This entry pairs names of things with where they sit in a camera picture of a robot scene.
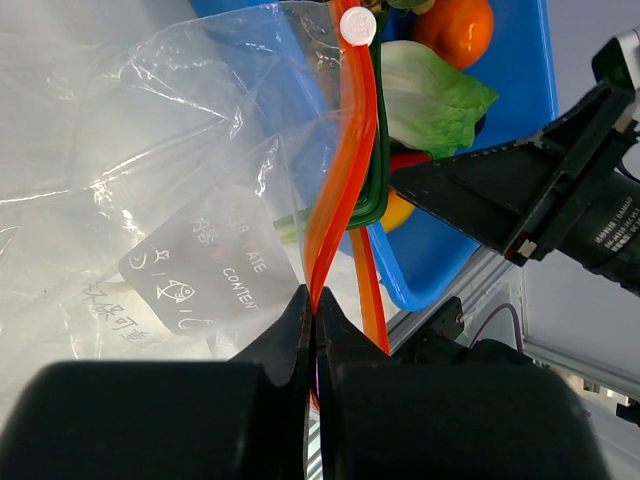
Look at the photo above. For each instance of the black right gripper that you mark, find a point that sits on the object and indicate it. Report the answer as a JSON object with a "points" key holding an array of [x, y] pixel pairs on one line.
{"points": [[556, 189]]}

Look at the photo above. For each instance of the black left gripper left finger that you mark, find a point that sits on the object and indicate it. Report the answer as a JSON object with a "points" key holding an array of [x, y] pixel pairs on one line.
{"points": [[245, 418]]}

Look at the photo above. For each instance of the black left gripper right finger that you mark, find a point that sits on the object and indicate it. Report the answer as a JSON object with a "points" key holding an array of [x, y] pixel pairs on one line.
{"points": [[484, 412]]}

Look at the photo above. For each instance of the clear zip bag orange zipper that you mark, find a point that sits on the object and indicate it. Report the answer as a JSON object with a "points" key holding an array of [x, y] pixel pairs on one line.
{"points": [[163, 202]]}

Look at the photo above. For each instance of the yellow mango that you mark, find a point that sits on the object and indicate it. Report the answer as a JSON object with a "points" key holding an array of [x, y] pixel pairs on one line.
{"points": [[397, 212]]}

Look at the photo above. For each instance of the red chili pepper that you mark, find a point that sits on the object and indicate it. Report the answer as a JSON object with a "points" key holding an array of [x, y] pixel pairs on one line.
{"points": [[408, 159]]}

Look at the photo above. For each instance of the napa cabbage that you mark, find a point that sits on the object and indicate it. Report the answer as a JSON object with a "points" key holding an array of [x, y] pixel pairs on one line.
{"points": [[430, 105]]}

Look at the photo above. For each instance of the orange fruit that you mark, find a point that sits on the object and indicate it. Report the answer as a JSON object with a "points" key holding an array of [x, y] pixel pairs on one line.
{"points": [[458, 31]]}

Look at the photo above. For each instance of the blue plastic bin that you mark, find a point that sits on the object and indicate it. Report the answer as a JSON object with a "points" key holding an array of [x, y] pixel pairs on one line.
{"points": [[421, 259]]}

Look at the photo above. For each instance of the aluminium rail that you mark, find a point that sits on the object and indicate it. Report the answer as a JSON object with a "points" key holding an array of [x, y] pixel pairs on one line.
{"points": [[584, 329]]}

